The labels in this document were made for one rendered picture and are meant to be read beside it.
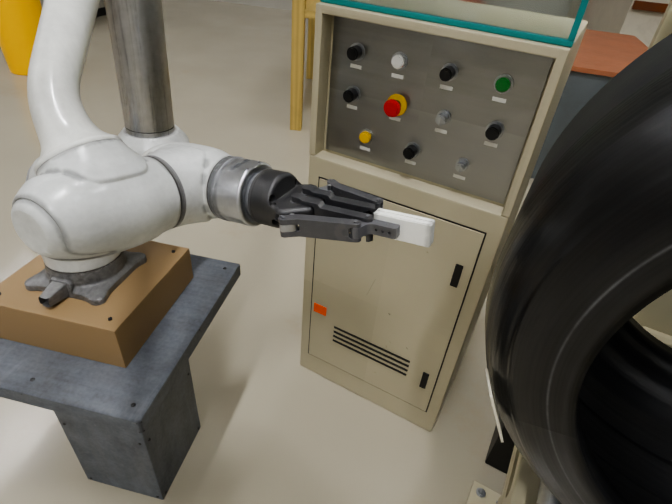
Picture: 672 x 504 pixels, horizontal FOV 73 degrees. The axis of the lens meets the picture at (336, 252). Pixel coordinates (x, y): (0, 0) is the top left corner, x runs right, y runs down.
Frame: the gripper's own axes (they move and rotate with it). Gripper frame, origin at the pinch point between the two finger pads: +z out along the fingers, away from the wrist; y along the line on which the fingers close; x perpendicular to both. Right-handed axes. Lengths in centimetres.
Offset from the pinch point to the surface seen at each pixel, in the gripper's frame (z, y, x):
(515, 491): 18.7, -5.0, 32.3
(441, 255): -11, 56, 41
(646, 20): 37, 549, 44
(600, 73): 12, 288, 42
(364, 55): -35, 61, -6
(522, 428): 17.4, -12.1, 11.3
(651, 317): 31.5, 27.6, 23.4
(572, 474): 22.4, -12.7, 14.2
